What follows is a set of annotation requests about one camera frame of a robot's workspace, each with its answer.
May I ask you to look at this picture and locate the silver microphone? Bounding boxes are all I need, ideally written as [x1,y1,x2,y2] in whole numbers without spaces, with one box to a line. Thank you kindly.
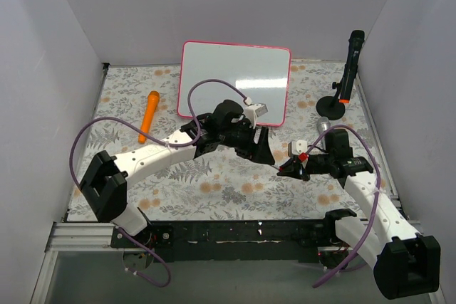
[316,117,331,150]

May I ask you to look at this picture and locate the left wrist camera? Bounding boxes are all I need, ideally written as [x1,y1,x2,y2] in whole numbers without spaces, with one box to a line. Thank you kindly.
[243,97,268,128]

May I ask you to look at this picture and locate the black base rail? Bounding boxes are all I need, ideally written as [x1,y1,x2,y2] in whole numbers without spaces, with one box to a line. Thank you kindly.
[110,219,361,264]

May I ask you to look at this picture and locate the black microphone stand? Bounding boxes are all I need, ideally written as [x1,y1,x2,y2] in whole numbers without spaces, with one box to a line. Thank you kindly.
[316,82,346,120]

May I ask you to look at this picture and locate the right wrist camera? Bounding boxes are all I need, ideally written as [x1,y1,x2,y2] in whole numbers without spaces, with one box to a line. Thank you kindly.
[288,140,308,162]

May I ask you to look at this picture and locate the pink framed whiteboard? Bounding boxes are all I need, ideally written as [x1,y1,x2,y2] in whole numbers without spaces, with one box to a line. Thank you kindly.
[177,41,291,127]

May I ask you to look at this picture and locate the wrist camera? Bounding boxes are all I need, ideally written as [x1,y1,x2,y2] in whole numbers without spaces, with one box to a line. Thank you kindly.
[243,97,268,128]
[288,140,308,162]

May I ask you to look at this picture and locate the floral patterned mat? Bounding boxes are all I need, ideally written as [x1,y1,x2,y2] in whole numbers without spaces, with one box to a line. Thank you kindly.
[66,61,398,222]

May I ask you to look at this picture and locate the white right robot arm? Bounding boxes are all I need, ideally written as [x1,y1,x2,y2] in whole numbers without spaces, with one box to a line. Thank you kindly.
[278,125,441,300]

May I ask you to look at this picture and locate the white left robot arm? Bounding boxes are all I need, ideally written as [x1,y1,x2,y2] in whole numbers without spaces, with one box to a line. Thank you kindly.
[80,100,275,247]

